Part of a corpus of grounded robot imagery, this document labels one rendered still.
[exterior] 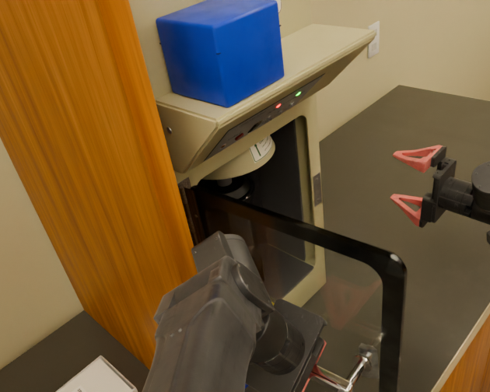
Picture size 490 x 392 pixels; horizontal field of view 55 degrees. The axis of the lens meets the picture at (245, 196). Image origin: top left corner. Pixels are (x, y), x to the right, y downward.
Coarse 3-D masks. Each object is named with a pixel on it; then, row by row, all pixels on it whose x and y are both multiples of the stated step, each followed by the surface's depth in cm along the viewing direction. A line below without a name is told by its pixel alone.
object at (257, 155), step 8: (256, 144) 78; (264, 144) 80; (272, 144) 82; (248, 152) 77; (256, 152) 78; (264, 152) 79; (272, 152) 81; (232, 160) 76; (240, 160) 77; (248, 160) 77; (256, 160) 78; (264, 160) 79; (224, 168) 77; (232, 168) 77; (240, 168) 77; (248, 168) 77; (256, 168) 78; (208, 176) 77; (216, 176) 77; (224, 176) 77; (232, 176) 77
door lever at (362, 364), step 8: (352, 360) 60; (360, 360) 59; (320, 368) 59; (360, 368) 58; (368, 368) 59; (312, 376) 59; (320, 376) 58; (328, 376) 58; (336, 376) 57; (352, 376) 57; (328, 384) 57; (336, 384) 57; (344, 384) 56; (352, 384) 56
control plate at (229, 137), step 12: (312, 84) 66; (288, 96) 62; (300, 96) 69; (276, 108) 64; (288, 108) 71; (252, 120) 59; (264, 120) 66; (228, 132) 56; (240, 132) 62; (228, 144) 63
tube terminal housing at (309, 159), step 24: (144, 0) 53; (168, 0) 55; (192, 0) 57; (288, 0) 69; (144, 24) 53; (288, 24) 71; (144, 48) 54; (312, 96) 81; (288, 120) 78; (312, 120) 83; (240, 144) 71; (312, 144) 85; (216, 168) 69; (312, 168) 88; (312, 192) 90; (312, 216) 98
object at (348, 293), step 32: (224, 224) 62; (256, 224) 58; (288, 224) 54; (256, 256) 62; (288, 256) 57; (320, 256) 53; (352, 256) 50; (384, 256) 47; (288, 288) 61; (320, 288) 57; (352, 288) 53; (384, 288) 50; (352, 320) 56; (384, 320) 52; (352, 352) 59; (384, 352) 55; (320, 384) 69; (384, 384) 59
